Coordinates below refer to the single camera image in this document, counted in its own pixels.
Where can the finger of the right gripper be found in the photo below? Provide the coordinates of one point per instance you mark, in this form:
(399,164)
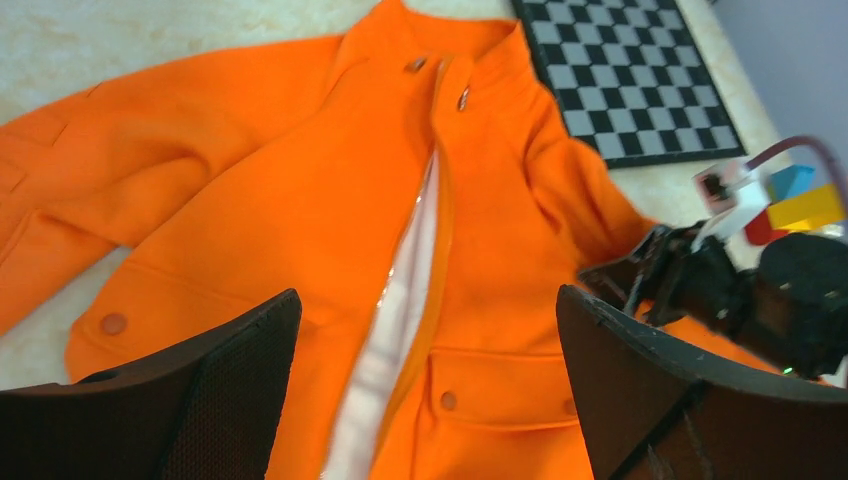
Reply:
(627,282)

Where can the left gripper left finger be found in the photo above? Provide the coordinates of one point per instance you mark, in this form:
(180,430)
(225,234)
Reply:
(205,408)

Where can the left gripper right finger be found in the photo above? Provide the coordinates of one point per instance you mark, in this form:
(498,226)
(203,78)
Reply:
(651,406)

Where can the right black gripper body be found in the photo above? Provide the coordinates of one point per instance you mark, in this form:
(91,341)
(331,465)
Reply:
(683,278)

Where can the orange zip jacket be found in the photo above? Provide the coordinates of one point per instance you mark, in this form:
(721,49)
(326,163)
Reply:
(411,179)

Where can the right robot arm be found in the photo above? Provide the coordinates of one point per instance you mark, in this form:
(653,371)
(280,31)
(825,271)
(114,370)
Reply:
(790,310)

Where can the yellow red toy blocks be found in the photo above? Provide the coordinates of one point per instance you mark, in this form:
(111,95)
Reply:
(795,206)

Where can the black white checkerboard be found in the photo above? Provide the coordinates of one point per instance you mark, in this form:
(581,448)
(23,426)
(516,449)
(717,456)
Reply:
(629,80)

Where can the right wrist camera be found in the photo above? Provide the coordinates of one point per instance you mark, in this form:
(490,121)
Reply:
(734,196)

